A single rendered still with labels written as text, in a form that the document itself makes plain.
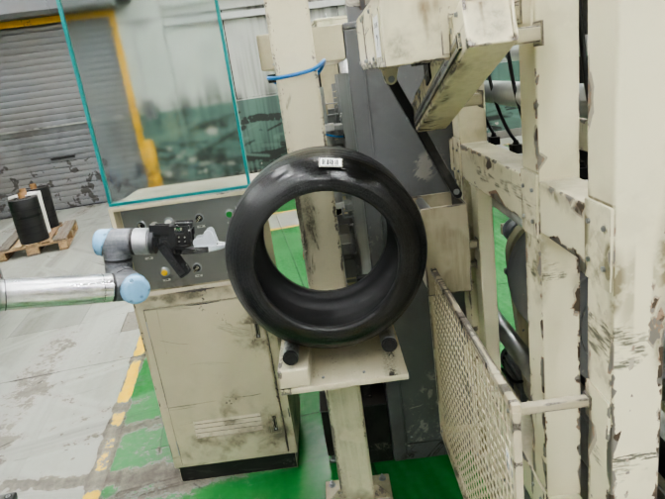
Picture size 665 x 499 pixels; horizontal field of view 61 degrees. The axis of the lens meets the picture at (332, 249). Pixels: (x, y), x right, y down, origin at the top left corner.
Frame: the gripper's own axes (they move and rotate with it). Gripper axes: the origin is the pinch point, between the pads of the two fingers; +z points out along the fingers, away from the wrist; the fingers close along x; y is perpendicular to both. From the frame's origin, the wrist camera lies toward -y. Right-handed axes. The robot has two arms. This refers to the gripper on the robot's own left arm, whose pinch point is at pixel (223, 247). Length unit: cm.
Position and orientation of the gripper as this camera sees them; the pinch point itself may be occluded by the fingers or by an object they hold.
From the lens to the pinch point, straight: 162.9
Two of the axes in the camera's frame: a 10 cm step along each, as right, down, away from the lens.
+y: -0.1, -9.6, -2.9
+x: -0.3, -2.9, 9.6
